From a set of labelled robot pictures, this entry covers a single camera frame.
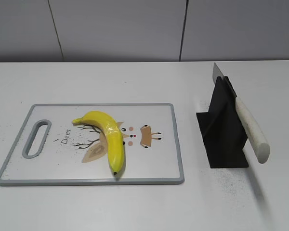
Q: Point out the yellow plastic banana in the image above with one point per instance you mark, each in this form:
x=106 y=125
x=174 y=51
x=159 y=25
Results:
x=113 y=136

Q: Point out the black knife stand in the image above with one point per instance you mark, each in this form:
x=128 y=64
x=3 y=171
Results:
x=222 y=132

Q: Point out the white deer print cutting board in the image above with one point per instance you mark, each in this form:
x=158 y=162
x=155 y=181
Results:
x=50 y=151

